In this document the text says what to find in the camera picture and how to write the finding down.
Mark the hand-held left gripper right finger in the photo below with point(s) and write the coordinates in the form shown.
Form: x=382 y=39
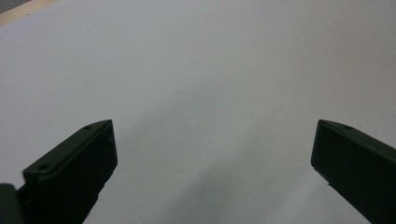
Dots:
x=358 y=165

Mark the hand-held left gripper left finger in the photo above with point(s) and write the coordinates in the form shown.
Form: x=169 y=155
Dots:
x=71 y=168

